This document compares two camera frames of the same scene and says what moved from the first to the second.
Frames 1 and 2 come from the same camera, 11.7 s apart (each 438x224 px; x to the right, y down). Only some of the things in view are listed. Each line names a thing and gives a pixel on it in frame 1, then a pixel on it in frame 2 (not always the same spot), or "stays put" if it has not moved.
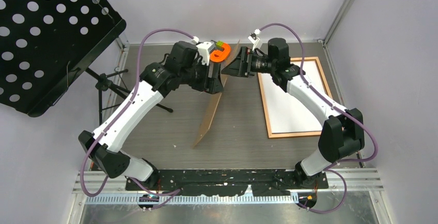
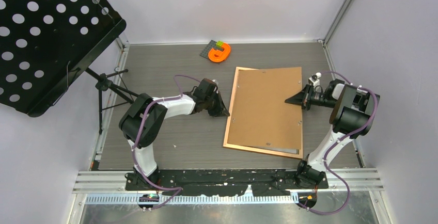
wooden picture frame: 285,134 → 288,152
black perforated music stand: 51,29 stays put
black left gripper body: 209,84 → 213,105
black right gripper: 237,68 → 297,99
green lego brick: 219,43 stays put
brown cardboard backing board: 223,66 → 261,116
